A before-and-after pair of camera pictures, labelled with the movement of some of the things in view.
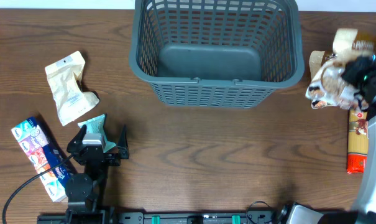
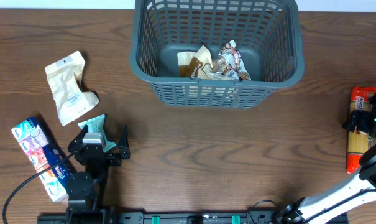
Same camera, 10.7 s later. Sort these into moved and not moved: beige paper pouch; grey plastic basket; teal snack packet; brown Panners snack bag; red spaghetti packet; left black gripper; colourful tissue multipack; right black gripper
Moved: brown Panners snack bag; right black gripper
Not moved: beige paper pouch; red spaghetti packet; colourful tissue multipack; grey plastic basket; teal snack packet; left black gripper
